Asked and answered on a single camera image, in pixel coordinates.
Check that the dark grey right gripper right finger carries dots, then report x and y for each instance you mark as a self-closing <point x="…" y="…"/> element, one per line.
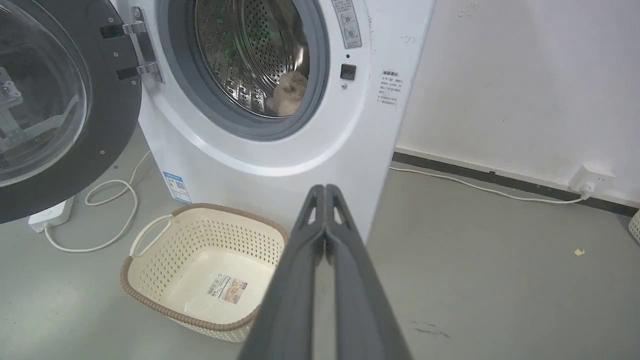
<point x="362" y="305"/>

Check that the white power strip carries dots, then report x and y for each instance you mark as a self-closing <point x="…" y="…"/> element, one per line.
<point x="51" y="215"/>

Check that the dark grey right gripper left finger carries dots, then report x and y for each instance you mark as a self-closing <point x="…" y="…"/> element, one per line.
<point x="292" y="300"/>

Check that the cream perforated laundry basket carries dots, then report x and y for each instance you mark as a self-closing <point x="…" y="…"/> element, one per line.
<point x="200" y="270"/>

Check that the round washing machine door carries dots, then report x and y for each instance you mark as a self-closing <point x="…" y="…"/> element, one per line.
<point x="55" y="100"/>

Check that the cream perforated basket edge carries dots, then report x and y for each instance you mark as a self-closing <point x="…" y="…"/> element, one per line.
<point x="635" y="226"/>

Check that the white front-load washing machine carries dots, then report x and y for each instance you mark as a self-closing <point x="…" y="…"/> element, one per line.
<point x="280" y="145"/>

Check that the white wall socket plug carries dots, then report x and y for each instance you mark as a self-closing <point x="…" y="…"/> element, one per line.
<point x="590" y="179"/>

